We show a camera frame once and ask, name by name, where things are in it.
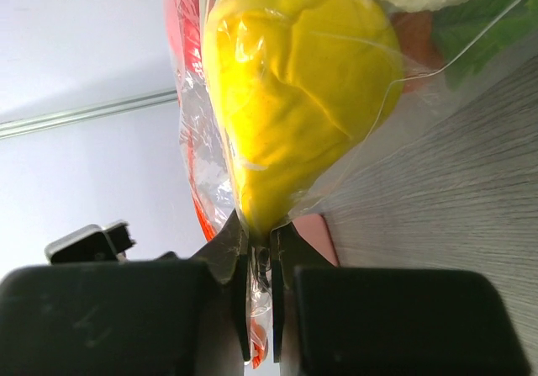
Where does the left aluminium frame post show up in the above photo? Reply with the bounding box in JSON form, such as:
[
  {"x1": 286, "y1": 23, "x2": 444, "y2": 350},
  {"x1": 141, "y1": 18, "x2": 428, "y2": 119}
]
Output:
[{"x1": 1, "y1": 89, "x2": 177, "y2": 140}]

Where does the clear zip top bag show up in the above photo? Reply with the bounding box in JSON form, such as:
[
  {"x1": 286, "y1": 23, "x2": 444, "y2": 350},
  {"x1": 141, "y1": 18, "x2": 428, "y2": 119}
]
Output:
[{"x1": 166, "y1": 0, "x2": 537, "y2": 363}]

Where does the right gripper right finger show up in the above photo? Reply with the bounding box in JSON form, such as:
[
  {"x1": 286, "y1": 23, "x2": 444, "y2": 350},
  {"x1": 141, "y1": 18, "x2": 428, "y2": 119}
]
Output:
[{"x1": 270, "y1": 225, "x2": 531, "y2": 375}]

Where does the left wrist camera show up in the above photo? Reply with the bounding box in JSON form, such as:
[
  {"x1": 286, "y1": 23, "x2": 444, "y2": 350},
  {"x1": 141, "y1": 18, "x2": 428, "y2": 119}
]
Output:
[{"x1": 45, "y1": 220, "x2": 136, "y2": 265}]

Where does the green fake lettuce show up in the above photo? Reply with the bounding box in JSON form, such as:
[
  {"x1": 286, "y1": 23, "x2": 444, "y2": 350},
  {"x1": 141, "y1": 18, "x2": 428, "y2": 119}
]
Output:
[{"x1": 214, "y1": 0, "x2": 538, "y2": 91}]

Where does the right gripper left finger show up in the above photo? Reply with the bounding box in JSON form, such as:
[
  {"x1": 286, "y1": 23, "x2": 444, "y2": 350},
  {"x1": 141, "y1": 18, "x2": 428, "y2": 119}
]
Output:
[{"x1": 1, "y1": 216, "x2": 251, "y2": 375}]

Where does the yellow fake pepper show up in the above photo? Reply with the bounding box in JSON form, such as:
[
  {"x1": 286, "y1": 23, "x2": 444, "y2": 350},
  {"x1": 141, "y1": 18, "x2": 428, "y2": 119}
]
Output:
[{"x1": 203, "y1": 0, "x2": 406, "y2": 242}]

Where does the red fake tomato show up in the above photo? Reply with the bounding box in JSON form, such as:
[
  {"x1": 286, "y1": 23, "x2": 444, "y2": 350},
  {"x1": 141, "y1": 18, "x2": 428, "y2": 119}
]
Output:
[{"x1": 165, "y1": 0, "x2": 216, "y2": 241}]

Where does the pink divided organizer tray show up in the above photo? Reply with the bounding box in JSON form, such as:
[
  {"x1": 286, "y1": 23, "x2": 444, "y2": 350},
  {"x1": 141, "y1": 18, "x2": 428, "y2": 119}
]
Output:
[{"x1": 293, "y1": 214, "x2": 340, "y2": 267}]

